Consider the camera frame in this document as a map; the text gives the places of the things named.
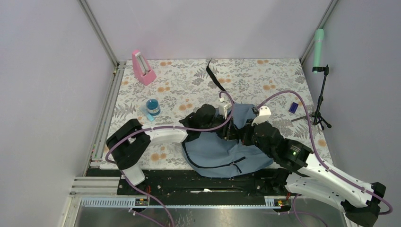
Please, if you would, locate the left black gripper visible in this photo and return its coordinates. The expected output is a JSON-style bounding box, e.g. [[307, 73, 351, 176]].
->
[[200, 113, 239, 141]]

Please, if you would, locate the blue-grey student backpack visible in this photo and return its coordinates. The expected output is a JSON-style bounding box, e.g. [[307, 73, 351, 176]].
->
[[182, 103, 273, 178]]

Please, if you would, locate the blue lidded round jar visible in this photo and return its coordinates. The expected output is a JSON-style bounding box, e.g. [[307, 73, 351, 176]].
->
[[145, 99, 160, 116]]

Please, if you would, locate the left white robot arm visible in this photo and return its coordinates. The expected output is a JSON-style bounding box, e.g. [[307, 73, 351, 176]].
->
[[105, 103, 232, 194]]

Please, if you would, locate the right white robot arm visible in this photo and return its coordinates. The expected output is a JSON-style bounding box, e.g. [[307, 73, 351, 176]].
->
[[238, 122, 386, 227]]

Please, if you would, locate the small purple eraser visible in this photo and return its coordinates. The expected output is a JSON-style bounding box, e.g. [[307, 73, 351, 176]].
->
[[289, 102, 299, 114]]

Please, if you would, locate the black microphone tripod stand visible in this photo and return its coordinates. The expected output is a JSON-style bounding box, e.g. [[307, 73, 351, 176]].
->
[[291, 65, 332, 130]]

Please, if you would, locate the floral table mat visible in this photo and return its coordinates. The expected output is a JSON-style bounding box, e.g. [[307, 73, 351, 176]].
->
[[107, 58, 332, 163]]

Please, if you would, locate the light blue glue stick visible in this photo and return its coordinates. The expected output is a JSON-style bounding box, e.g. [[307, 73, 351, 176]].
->
[[140, 106, 155, 122]]

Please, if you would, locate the pink metronome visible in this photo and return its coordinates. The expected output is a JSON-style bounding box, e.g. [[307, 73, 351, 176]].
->
[[132, 50, 157, 86]]

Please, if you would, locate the mint green microphone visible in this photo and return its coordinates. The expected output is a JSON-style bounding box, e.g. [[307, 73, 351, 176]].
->
[[313, 29, 324, 74]]

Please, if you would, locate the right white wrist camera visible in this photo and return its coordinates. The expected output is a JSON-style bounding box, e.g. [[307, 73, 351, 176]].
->
[[251, 105, 271, 126]]

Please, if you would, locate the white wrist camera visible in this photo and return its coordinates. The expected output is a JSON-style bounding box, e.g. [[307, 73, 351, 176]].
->
[[218, 97, 232, 119], [251, 105, 271, 126]]

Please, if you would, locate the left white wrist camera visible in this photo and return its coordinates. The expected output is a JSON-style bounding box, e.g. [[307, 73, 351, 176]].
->
[[218, 97, 232, 119]]

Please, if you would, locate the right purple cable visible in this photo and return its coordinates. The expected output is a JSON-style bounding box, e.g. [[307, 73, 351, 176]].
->
[[253, 90, 393, 227]]

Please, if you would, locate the purple cable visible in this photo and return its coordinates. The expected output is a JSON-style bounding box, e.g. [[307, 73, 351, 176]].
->
[[253, 90, 393, 227], [105, 91, 235, 227]]

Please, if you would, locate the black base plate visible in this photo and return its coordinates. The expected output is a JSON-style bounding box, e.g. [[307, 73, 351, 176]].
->
[[136, 169, 293, 200]]

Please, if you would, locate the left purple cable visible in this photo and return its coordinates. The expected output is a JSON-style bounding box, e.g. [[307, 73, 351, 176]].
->
[[105, 91, 235, 227]]

